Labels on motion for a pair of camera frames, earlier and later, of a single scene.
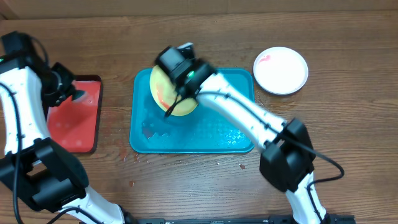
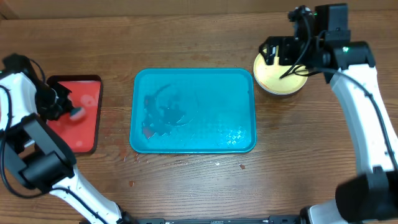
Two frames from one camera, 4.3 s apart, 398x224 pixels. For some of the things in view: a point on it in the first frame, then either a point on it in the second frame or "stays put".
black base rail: [329, 219] stays put
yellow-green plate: [164, 93] to [268, 76]
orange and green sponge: [79, 96] to [76, 113]
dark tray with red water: [74, 124] stays put
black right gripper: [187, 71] to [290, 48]
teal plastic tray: [202, 130] stays put
